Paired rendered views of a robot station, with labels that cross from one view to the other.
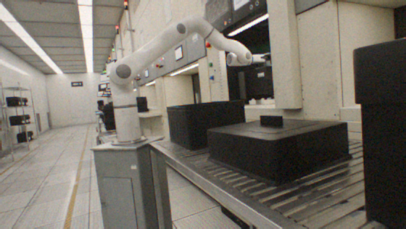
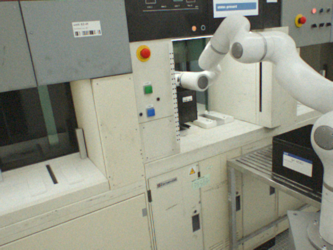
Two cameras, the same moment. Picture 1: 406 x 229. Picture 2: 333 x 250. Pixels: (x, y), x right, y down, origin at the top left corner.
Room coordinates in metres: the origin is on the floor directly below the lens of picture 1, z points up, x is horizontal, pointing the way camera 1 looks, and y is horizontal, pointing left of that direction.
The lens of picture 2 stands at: (1.75, 1.13, 1.41)
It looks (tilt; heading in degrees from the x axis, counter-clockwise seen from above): 17 degrees down; 267
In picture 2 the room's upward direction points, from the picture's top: 5 degrees counter-clockwise
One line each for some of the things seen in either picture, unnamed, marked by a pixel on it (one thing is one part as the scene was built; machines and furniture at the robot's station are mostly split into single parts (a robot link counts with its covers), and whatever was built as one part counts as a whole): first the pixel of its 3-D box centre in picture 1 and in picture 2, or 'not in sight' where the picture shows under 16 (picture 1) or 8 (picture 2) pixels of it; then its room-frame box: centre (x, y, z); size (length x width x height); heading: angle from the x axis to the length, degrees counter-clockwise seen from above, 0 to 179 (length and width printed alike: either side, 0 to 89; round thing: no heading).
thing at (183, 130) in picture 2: (269, 100); (173, 128); (1.64, -0.48, 0.89); 0.22 x 0.21 x 0.04; 116
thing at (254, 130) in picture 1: (272, 137); not in sight; (0.66, -0.19, 0.83); 0.29 x 0.29 x 0.13; 29
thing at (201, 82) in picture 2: (237, 59); (195, 81); (1.53, -0.25, 1.19); 0.13 x 0.09 x 0.08; 116
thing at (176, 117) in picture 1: (204, 122); (317, 155); (1.05, 0.00, 0.85); 0.28 x 0.28 x 0.17; 25
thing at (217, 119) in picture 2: not in sight; (209, 118); (1.40, -0.60, 0.89); 0.22 x 0.21 x 0.04; 116
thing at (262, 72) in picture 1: (267, 77); (170, 100); (1.64, -0.48, 1.06); 0.24 x 0.20 x 0.32; 26
